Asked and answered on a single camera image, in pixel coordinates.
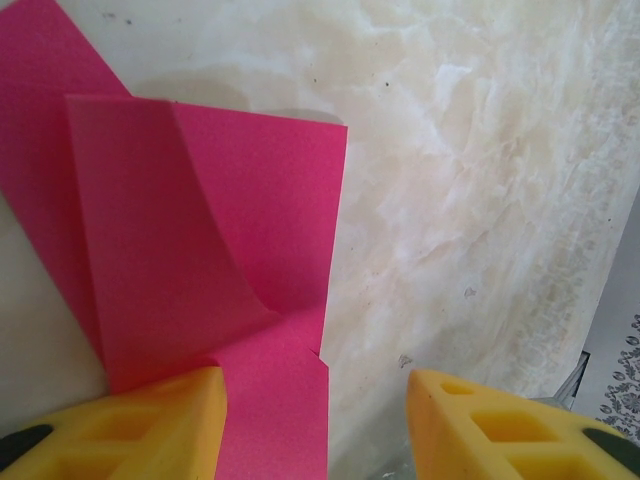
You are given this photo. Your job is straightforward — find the pink paper sheet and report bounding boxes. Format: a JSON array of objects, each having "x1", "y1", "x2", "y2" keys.
[{"x1": 0, "y1": 0, "x2": 350, "y2": 480}]

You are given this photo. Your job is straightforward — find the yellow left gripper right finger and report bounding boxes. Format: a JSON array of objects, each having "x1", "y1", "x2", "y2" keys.
[{"x1": 407, "y1": 368, "x2": 640, "y2": 480}]

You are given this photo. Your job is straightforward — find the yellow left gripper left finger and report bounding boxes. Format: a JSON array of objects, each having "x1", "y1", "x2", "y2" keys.
[{"x1": 0, "y1": 366, "x2": 231, "y2": 480}]

